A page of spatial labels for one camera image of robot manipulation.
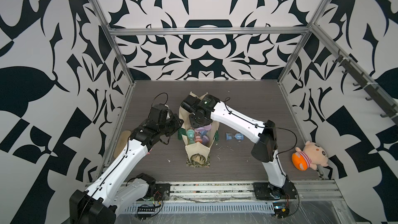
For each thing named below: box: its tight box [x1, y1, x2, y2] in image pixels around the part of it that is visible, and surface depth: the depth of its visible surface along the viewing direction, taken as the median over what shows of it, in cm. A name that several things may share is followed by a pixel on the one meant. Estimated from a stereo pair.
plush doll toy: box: [291, 140, 330, 172], surface depth 81 cm
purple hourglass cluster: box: [201, 134, 210, 146], surface depth 85 cm
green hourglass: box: [186, 128, 196, 145], surface depth 85 cm
